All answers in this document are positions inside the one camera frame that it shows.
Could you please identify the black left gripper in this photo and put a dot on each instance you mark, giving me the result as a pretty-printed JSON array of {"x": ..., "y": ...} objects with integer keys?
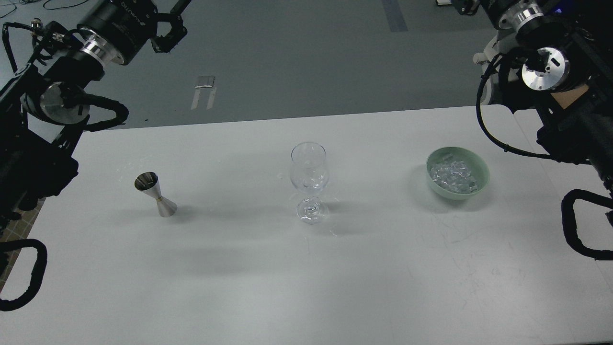
[{"x": 116, "y": 30}]

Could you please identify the steel double jigger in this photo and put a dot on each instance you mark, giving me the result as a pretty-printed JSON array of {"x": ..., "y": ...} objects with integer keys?
[{"x": 148, "y": 183}]

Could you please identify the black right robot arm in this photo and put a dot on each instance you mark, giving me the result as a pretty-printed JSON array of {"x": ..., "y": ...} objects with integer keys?
[{"x": 553, "y": 56}]

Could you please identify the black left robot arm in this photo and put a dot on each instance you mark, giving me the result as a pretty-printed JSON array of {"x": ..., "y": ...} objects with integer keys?
[{"x": 44, "y": 106}]

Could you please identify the clear wine glass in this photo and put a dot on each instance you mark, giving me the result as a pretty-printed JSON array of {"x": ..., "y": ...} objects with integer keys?
[{"x": 309, "y": 175}]

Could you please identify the pile of ice cubes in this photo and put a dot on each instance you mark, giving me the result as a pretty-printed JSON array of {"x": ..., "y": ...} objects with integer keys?
[{"x": 455, "y": 176}]

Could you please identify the silver floor plate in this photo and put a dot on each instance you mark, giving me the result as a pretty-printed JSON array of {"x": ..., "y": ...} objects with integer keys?
[{"x": 204, "y": 92}]

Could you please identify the white office chair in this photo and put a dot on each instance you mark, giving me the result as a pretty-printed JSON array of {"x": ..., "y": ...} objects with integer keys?
[{"x": 491, "y": 93}]

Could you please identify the green bowl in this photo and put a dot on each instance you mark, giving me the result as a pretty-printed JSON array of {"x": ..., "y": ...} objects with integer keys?
[{"x": 457, "y": 153}]

